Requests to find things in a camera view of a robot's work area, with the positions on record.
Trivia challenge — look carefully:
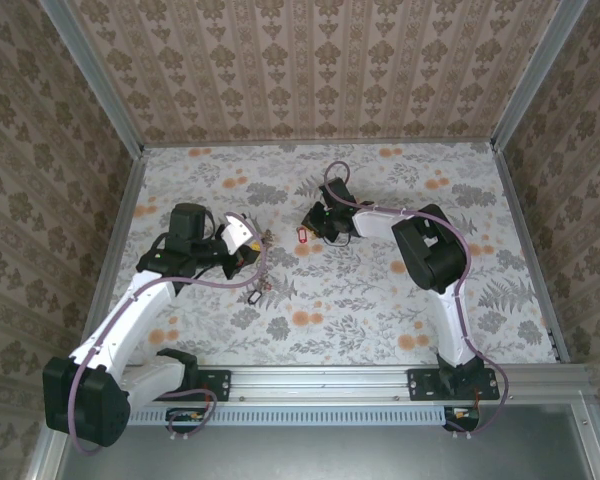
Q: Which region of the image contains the grey slotted cable duct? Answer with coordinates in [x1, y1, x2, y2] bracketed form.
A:
[129, 405, 449, 427]

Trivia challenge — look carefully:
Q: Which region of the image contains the aluminium table back rail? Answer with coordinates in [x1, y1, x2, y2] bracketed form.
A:
[142, 138, 496, 150]

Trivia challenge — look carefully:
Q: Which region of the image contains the small circuit board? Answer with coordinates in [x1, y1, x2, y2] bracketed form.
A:
[443, 406, 481, 432]
[165, 407, 205, 434]

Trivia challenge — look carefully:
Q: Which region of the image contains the silver keyring chain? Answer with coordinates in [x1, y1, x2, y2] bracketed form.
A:
[253, 228, 277, 301]

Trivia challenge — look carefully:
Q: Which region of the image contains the aluminium table side rail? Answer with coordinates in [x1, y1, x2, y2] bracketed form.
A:
[82, 147, 149, 366]
[492, 144, 571, 365]

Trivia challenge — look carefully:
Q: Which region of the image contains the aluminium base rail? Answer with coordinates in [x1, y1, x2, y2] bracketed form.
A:
[122, 363, 594, 404]

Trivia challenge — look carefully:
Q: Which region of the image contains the aluminium corner post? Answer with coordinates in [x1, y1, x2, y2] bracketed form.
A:
[490, 0, 592, 151]
[38, 0, 145, 155]

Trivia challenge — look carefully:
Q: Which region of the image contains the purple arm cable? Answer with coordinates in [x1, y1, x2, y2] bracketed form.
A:
[67, 212, 271, 456]
[323, 160, 511, 436]

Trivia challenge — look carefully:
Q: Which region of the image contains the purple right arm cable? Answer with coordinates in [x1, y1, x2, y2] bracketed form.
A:
[323, 160, 511, 436]

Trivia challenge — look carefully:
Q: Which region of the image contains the grey metal sheet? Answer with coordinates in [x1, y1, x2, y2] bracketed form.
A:
[54, 404, 599, 480]

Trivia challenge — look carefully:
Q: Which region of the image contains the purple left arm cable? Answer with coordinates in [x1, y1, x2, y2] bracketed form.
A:
[67, 212, 271, 456]

